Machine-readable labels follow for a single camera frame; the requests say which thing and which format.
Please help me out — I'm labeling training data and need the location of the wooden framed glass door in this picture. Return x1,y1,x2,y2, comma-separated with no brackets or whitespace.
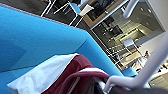
82,0,132,30

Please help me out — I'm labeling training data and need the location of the blue upholstered sofa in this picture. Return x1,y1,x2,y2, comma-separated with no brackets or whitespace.
0,4,138,94

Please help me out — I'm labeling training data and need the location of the white chair blue seat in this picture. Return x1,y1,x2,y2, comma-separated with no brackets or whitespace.
54,0,96,28

